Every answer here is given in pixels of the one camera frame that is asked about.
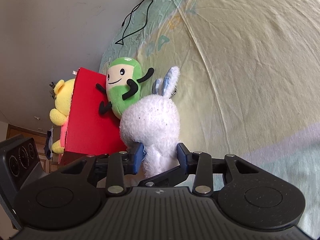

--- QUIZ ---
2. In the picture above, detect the black adapter cable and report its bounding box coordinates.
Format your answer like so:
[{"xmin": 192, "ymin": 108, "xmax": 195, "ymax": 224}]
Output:
[{"xmin": 114, "ymin": 0, "xmax": 156, "ymax": 46}]

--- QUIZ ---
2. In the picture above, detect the green bean plush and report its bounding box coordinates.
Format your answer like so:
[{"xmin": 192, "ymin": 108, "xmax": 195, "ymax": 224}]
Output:
[{"xmin": 95, "ymin": 57, "xmax": 154, "ymax": 119}]

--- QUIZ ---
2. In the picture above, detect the red cardboard box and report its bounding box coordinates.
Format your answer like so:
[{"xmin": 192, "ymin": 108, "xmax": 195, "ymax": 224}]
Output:
[{"xmin": 60, "ymin": 68, "xmax": 126, "ymax": 166}]

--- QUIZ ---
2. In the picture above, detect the white plush bunny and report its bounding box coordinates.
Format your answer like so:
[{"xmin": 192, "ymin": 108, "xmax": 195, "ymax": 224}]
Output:
[{"xmin": 120, "ymin": 66, "xmax": 180, "ymax": 178}]

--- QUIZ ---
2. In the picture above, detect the yellow tiger plush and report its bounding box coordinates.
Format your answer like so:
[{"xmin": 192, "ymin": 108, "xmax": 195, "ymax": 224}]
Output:
[{"xmin": 49, "ymin": 79, "xmax": 75, "ymax": 154}]

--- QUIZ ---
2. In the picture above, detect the green bed sheet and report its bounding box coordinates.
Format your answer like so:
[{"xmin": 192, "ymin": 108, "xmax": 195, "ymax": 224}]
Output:
[{"xmin": 99, "ymin": 0, "xmax": 319, "ymax": 238}]

